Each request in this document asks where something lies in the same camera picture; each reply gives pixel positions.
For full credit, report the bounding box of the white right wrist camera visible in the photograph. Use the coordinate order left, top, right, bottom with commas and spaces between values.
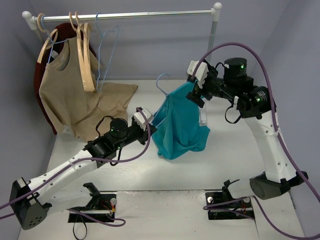
186, 60, 209, 89

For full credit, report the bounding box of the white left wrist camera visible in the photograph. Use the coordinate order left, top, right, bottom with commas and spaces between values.
133, 107, 154, 131

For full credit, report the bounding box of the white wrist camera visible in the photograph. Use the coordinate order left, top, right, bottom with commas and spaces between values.
133, 107, 154, 131
186, 60, 209, 89

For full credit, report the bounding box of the blue wire hanger free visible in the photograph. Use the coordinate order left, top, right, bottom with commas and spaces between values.
152, 73, 170, 126
94, 12, 120, 92

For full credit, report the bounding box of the wooden hanger pair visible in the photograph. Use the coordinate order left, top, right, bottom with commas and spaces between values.
75, 12, 95, 92
69, 12, 87, 91

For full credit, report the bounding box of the wooden hanger far left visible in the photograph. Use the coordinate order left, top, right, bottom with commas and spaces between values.
36, 13, 58, 64

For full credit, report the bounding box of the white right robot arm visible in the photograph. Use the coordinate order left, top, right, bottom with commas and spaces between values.
186, 57, 308, 206

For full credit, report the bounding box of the wooden hanger middle pair back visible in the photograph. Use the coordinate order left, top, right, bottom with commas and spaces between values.
69, 12, 87, 91

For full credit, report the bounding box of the wooden hanger middle pair front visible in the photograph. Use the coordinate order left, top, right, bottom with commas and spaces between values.
75, 12, 95, 92

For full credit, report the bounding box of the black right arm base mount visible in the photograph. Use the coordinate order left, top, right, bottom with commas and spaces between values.
203, 179, 255, 221

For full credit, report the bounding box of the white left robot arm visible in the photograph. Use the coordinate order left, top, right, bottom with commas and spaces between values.
8, 117, 157, 230

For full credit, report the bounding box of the metal clothes rack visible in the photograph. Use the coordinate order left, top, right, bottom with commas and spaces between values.
22, 2, 222, 49

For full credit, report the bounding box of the dark red garment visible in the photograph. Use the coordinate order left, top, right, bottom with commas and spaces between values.
34, 23, 98, 134

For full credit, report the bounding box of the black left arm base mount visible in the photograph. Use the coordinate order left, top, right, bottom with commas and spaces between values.
71, 182, 117, 223

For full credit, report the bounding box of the blue wire hanger holding top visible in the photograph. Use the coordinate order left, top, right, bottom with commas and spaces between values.
43, 15, 68, 63

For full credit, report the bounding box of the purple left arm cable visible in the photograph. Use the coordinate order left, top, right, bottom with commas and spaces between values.
0, 107, 152, 227

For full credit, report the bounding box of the teal t shirt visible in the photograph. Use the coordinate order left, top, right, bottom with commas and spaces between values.
152, 82, 210, 160

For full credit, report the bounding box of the beige tank top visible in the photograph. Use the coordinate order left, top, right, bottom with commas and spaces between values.
39, 37, 138, 142

